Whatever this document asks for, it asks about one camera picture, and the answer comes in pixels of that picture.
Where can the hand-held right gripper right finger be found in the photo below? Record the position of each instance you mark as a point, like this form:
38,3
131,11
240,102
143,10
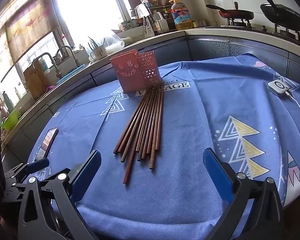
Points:
217,175

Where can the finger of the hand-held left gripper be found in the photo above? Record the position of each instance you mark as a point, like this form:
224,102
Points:
13,192
38,165

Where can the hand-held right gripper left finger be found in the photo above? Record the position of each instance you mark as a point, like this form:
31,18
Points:
86,175

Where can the bundle of wooden chopsticks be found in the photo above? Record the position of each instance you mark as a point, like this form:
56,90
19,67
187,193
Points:
145,120

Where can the pink plastic utensil holder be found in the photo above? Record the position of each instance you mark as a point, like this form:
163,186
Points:
125,72

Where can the smartphone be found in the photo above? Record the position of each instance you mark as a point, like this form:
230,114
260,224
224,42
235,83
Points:
46,143

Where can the green plastic container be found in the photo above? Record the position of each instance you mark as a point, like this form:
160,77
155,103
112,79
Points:
11,121

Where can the blue printed tablecloth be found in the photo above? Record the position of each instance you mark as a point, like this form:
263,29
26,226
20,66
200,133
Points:
190,130

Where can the grey thermos bottle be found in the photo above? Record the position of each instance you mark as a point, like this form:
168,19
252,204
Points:
8,102

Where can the pink cloth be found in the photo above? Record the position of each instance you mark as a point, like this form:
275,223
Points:
51,88

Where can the wooden cutting board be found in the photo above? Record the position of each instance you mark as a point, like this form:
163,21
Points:
35,82

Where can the blue plastic basin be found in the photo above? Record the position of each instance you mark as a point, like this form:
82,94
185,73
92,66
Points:
70,76

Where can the dish soap bottle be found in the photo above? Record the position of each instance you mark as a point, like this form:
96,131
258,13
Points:
43,63

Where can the metal kitchen faucet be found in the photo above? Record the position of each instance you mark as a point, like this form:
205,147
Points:
73,55
52,60

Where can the white square device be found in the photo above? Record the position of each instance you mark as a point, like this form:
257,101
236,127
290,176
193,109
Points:
277,87

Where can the white mug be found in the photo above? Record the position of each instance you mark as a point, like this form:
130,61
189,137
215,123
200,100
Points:
98,53

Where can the green plant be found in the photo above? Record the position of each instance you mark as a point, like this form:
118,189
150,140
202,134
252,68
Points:
93,42

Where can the white plastic bag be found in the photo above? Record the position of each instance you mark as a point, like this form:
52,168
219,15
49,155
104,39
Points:
113,42

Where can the patterned window blind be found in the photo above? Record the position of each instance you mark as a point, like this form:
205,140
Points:
27,25

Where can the gas stove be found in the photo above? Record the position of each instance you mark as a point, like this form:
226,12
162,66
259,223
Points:
260,30

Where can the dark sauce bottle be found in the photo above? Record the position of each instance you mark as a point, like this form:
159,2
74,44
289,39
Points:
168,21

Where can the cooking oil bottle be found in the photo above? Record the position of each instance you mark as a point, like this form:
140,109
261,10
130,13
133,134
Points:
181,17

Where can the red frying pan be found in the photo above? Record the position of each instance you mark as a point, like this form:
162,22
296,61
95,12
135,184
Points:
236,13

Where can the white plastic bottle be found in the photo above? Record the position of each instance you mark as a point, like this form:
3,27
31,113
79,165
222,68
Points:
157,23

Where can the black wok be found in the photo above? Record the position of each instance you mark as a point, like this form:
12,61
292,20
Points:
282,17

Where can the bottles and condiments cluster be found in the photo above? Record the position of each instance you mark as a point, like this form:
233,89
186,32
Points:
150,2

